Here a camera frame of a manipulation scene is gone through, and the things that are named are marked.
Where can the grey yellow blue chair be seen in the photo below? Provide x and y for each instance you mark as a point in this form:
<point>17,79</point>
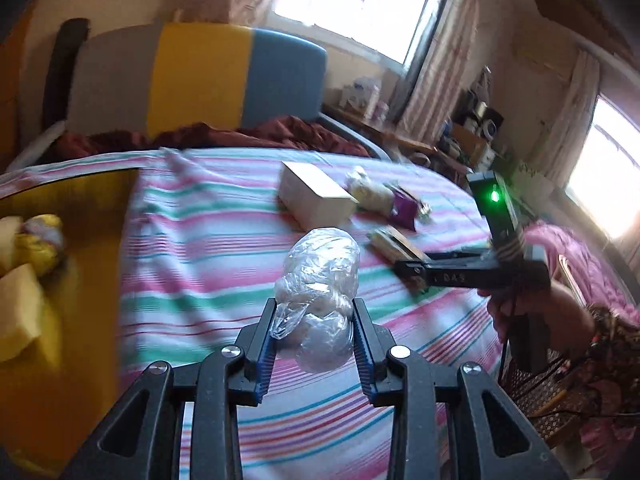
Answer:
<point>200,75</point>

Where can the black rolled mat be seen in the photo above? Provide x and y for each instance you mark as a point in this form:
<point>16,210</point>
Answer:
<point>62,65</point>

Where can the white sheer curtain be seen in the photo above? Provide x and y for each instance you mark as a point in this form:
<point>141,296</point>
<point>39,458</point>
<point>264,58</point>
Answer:
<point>570,110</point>

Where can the person's right forearm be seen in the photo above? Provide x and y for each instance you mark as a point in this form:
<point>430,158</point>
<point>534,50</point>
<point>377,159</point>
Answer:
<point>570,320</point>

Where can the white cardboard box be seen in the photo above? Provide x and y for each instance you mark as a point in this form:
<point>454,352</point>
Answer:
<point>315,195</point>

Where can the person's right hand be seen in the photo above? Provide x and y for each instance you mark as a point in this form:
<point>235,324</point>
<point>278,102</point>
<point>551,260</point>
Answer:
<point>500,315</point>

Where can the purple snack packet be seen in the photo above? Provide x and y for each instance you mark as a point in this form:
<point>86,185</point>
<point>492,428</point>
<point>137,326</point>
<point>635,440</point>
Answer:
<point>404,210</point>

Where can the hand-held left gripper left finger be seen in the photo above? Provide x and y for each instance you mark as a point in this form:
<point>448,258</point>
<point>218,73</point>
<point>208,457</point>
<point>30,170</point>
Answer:
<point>265,360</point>

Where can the cream cloth bundle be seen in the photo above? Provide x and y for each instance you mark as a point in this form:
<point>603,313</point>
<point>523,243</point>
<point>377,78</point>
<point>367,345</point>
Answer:
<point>370,190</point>

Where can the striped tablecloth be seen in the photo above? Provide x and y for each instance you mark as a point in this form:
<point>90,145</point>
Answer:
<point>210,240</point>

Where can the pink quilted cloth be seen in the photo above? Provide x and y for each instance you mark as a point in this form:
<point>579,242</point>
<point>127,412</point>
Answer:
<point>585,255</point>

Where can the maroon cloth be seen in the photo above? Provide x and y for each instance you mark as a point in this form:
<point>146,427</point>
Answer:
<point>280,132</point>

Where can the orange patterned packet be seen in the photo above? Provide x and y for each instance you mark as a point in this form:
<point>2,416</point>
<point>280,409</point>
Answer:
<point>395,245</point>

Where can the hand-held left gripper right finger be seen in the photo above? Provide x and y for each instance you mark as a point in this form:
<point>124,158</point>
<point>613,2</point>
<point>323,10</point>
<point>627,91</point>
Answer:
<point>364,360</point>

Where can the yellow plush toy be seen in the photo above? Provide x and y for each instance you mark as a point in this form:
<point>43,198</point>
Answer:
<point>40,245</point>

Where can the gold metal tin tray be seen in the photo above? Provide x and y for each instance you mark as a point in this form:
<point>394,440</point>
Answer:
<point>85,220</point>

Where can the clear plastic bag bundle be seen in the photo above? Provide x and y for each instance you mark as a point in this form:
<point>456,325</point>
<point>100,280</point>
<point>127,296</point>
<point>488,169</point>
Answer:
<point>320,285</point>

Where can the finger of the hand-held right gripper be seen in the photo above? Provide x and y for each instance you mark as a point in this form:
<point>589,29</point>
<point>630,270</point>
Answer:
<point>450,276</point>
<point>460,255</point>

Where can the small white carton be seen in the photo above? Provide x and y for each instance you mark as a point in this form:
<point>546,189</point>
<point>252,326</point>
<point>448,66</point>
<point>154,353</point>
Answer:
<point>362,91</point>

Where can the wooden desk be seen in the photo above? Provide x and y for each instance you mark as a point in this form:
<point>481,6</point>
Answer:
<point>390,135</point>

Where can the side window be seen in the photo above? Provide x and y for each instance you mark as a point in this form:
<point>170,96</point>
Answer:
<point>607,170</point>

